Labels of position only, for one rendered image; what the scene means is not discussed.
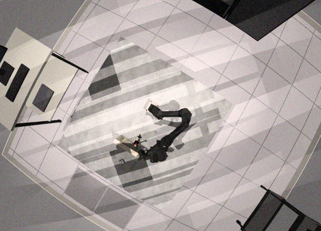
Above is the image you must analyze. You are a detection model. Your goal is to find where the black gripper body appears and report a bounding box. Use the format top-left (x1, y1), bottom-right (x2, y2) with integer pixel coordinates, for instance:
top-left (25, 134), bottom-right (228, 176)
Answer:
top-left (138, 147), bottom-right (156, 159)

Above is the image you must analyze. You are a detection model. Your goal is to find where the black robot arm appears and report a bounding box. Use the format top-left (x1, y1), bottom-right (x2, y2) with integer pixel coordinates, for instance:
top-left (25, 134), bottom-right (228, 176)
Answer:
top-left (148, 104), bottom-right (192, 163)

